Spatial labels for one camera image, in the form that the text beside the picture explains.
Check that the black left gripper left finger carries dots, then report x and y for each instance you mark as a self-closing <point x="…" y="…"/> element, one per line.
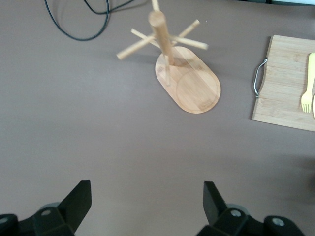
<point x="73" y="204"/>

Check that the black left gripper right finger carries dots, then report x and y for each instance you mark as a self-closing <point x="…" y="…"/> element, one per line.
<point x="216" y="204"/>

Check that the brown table cover sheet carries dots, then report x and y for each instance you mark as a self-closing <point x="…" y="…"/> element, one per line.
<point x="123" y="147"/>

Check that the wooden mug tree stand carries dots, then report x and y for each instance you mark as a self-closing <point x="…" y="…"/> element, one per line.
<point x="194" y="86"/>

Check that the yellow plastic fork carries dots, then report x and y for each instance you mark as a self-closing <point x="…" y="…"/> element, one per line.
<point x="310" y="73"/>

